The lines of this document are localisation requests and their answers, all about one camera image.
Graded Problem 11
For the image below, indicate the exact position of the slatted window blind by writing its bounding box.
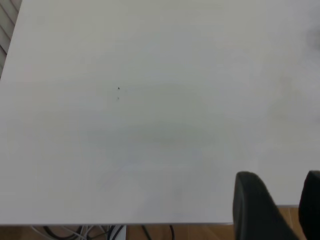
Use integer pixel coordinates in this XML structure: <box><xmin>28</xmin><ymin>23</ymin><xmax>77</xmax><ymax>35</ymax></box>
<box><xmin>0</xmin><ymin>0</ymin><xmax>23</xmax><ymax>79</ymax></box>

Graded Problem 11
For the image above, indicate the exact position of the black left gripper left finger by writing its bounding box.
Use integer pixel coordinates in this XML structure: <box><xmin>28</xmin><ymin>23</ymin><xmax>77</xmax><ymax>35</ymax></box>
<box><xmin>232</xmin><ymin>171</ymin><xmax>301</xmax><ymax>240</ymax></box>

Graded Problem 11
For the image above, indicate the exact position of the bundle of white cables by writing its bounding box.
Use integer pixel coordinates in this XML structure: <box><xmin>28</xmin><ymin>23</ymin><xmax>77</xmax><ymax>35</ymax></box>
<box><xmin>31</xmin><ymin>224</ymin><xmax>112</xmax><ymax>240</ymax></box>

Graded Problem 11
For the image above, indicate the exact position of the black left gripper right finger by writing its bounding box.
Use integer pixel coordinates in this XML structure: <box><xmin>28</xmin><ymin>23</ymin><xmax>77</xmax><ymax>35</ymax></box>
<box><xmin>297</xmin><ymin>170</ymin><xmax>320</xmax><ymax>240</ymax></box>

